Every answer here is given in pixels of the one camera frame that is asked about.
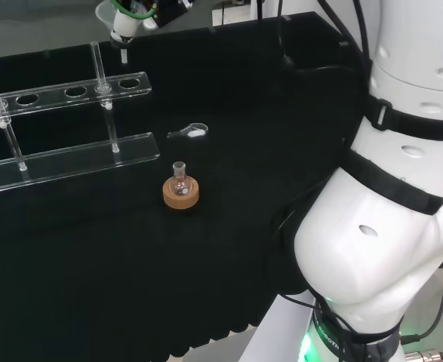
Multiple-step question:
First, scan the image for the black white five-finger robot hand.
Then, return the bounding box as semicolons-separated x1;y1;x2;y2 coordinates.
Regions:
109;0;158;49

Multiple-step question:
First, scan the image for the clear weighing funnel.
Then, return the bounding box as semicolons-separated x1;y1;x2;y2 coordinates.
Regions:
166;121;210;140

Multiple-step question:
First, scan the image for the clear funnel stand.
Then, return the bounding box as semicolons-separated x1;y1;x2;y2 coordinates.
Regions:
0;41;161;196

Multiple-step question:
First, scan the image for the clear round-bottom flask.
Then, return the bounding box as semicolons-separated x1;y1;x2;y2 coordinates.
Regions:
171;161;190;197

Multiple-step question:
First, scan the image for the black cloth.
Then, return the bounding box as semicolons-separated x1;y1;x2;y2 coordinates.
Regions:
0;11;373;357

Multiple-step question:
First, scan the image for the black cable with plug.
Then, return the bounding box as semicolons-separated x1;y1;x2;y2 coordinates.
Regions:
276;0;358;72

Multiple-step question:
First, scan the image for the cork ring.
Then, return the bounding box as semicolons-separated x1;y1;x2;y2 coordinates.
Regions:
162;176;201;210

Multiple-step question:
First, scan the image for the thin black cable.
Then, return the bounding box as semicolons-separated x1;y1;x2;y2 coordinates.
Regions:
400;256;443;344

